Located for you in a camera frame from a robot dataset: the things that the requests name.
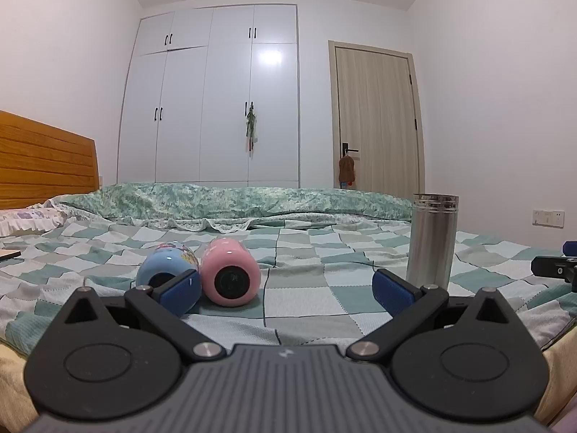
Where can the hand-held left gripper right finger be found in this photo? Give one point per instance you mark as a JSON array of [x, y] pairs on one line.
[[393, 294]]

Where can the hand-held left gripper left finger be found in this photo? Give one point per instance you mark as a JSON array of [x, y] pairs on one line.
[[179, 292]]

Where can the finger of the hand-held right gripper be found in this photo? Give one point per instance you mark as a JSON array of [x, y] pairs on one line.
[[570, 248], [550, 267]]

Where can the blue printed cup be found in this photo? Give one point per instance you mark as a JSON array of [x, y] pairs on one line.
[[167, 259]]

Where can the pink cup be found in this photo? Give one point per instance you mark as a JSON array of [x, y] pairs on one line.
[[230, 270]]

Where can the stainless steel cup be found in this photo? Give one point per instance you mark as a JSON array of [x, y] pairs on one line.
[[432, 243]]

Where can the green checked bedsheet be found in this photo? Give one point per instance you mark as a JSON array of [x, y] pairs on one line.
[[311, 275]]

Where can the green floral quilt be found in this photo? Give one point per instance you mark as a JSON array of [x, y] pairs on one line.
[[225, 203]]

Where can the floral frilled pillow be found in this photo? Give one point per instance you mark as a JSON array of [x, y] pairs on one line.
[[27, 218]]

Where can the dark flat device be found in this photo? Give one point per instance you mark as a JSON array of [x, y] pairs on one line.
[[8, 255]]

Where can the beige wooden door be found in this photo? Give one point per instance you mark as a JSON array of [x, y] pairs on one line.
[[376, 117]]

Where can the green hanging ornament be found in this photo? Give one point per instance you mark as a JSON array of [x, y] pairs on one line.
[[251, 126]]

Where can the wooden headboard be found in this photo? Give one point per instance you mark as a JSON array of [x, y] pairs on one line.
[[45, 162]]

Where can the white wardrobe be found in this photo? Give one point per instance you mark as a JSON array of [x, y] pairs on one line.
[[207, 99]]

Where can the white wall socket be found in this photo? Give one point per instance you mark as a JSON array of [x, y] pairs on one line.
[[548, 218]]

